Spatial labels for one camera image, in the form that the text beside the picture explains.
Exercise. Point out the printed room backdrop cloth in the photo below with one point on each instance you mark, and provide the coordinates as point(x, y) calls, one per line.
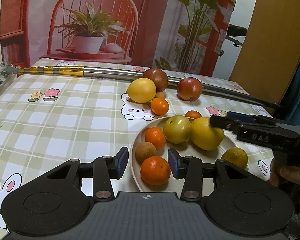
point(181, 35)

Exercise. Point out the yellow green orange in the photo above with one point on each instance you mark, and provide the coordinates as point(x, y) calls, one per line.
point(236, 156)

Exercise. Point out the steel clothes pole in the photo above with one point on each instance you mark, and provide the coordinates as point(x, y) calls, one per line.
point(8, 72)

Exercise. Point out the large mandarin in plate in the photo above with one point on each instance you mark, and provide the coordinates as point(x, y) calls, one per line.
point(155, 171)

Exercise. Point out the person's right hand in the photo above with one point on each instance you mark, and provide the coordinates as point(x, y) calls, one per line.
point(289, 173)

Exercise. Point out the mandarin in plate left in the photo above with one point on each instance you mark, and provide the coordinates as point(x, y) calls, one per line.
point(155, 136)

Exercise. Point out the small brown longan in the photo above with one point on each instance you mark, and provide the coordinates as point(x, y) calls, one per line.
point(160, 95)

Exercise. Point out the checkered bunny tablecloth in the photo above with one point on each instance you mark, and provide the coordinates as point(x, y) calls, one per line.
point(46, 120)

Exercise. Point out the green yellow round fruit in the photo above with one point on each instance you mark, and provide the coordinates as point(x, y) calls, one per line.
point(177, 129)

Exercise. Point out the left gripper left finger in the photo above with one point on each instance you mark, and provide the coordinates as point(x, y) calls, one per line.
point(102, 170)

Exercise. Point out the beige round plate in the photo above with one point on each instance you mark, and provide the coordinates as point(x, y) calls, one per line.
point(184, 149)

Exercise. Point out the wooden board panel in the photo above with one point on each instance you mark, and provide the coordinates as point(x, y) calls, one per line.
point(271, 50)

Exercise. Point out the black office chair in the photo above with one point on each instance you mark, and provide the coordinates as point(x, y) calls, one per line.
point(235, 31)

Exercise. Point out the brown longan in plate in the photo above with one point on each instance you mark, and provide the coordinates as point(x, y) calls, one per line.
point(144, 151)

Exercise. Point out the mandarin behind plate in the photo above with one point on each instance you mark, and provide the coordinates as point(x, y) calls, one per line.
point(193, 114)

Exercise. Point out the large yellow grapefruit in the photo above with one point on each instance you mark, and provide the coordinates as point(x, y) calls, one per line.
point(205, 136)

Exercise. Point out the small mandarin on table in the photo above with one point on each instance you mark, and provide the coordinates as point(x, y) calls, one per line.
point(159, 106)

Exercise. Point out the yellow lemon on table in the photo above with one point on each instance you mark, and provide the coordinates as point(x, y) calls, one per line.
point(142, 90)

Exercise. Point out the dark red apple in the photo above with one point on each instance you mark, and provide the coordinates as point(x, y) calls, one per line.
point(159, 78)

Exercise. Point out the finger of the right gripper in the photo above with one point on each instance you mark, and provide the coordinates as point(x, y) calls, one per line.
point(241, 117)
point(226, 123)

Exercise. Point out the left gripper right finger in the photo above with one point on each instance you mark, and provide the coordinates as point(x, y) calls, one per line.
point(193, 170)

